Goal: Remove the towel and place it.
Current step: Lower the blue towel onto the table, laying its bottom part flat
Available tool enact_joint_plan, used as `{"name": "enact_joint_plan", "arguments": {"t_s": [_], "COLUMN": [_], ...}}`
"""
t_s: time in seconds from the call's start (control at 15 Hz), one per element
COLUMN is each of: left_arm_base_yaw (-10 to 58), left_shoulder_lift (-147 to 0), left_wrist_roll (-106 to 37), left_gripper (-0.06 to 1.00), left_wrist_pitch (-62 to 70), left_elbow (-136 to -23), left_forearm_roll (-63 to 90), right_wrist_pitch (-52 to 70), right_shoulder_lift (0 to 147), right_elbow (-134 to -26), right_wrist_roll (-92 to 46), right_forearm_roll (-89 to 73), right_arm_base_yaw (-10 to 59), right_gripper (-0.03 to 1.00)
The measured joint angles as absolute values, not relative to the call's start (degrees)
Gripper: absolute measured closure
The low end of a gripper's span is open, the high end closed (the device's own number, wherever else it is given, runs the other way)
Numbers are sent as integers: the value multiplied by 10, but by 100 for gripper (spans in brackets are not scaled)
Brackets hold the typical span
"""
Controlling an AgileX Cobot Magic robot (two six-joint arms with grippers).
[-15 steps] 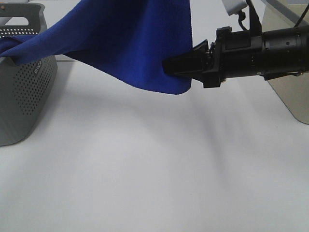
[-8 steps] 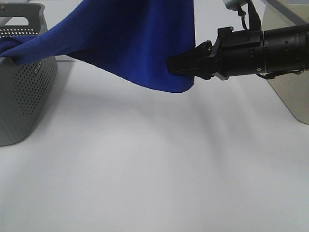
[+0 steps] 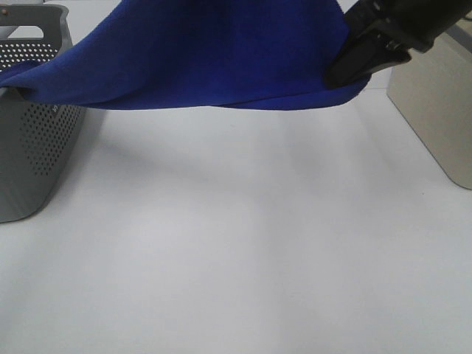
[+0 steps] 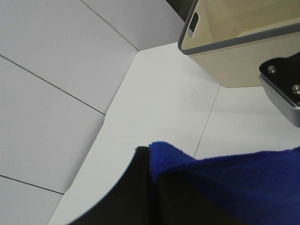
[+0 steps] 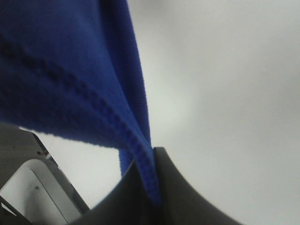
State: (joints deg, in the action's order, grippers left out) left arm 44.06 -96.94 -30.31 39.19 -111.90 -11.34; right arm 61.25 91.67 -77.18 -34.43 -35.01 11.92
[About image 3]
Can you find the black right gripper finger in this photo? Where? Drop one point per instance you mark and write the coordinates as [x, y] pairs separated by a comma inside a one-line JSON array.
[[357, 35], [339, 76]]

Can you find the blue microfibre towel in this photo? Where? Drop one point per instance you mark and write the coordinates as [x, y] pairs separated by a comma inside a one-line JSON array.
[[264, 55]]

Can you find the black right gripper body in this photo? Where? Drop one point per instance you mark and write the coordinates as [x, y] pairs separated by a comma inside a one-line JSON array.
[[410, 24]]

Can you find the beige storage box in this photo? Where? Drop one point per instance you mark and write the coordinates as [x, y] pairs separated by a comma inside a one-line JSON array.
[[433, 93]]

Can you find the grey perforated laundry basket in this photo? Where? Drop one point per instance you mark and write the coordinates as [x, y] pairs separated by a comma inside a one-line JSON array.
[[36, 139]]

